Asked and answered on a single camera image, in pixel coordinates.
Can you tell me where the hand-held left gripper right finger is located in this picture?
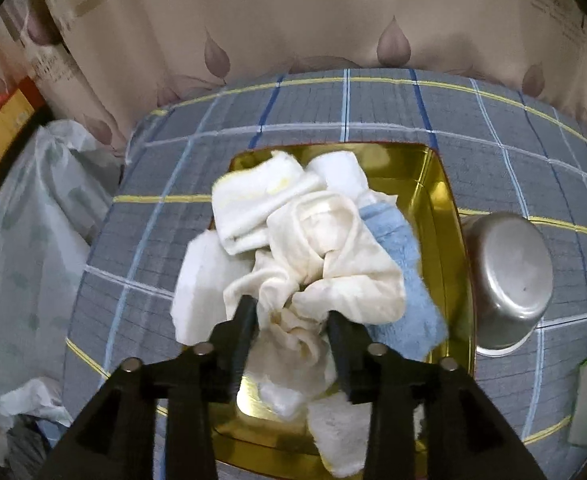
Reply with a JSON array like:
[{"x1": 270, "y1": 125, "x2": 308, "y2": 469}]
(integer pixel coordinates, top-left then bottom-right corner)
[{"x1": 326, "y1": 310, "x2": 547, "y2": 480}]

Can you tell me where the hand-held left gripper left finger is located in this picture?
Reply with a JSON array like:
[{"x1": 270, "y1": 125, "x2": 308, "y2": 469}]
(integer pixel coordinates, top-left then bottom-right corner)
[{"x1": 44, "y1": 295, "x2": 262, "y2": 480}]

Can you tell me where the small white cloth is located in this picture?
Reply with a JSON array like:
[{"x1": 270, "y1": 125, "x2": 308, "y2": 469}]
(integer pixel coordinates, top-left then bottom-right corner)
[{"x1": 258, "y1": 377, "x2": 308, "y2": 421}]

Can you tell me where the white fluffy cloth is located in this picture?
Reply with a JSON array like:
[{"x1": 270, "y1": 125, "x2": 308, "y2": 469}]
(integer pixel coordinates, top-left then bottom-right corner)
[{"x1": 306, "y1": 392, "x2": 377, "y2": 479}]

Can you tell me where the light blue towel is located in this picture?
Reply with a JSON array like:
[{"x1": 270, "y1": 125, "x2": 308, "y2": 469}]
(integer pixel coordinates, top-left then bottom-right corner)
[{"x1": 358, "y1": 202, "x2": 449, "y2": 361}]

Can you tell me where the cream cloth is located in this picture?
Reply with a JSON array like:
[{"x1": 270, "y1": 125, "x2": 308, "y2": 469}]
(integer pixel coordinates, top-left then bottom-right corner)
[{"x1": 222, "y1": 192, "x2": 407, "y2": 401}]

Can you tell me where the gold tin box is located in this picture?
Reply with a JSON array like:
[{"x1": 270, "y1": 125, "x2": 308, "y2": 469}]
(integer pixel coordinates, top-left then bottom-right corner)
[{"x1": 206, "y1": 142, "x2": 477, "y2": 471}]

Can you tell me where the steel bowl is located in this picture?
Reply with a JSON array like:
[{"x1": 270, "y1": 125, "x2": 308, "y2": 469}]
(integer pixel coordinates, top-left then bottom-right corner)
[{"x1": 461, "y1": 211, "x2": 554, "y2": 356}]

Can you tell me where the crumpled white plastic bag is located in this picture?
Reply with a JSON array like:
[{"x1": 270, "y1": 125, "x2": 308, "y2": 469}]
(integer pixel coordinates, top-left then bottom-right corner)
[{"x1": 0, "y1": 377, "x2": 74, "y2": 466}]

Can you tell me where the dark cloth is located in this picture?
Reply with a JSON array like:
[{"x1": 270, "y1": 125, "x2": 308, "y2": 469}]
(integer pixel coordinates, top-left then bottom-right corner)
[{"x1": 1, "y1": 415, "x2": 52, "y2": 480}]

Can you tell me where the grey plaid bedsheet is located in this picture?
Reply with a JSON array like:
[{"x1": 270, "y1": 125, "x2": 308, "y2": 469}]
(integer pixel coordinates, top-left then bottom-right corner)
[{"x1": 64, "y1": 67, "x2": 587, "y2": 480}]

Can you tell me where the red and yellow box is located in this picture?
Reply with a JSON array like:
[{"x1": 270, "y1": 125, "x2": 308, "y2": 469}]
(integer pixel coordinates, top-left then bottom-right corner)
[{"x1": 0, "y1": 77, "x2": 49, "y2": 196}]

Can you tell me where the beige printed curtain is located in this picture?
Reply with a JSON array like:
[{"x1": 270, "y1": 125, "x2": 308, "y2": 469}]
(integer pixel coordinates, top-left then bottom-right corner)
[{"x1": 0, "y1": 0, "x2": 587, "y2": 161}]

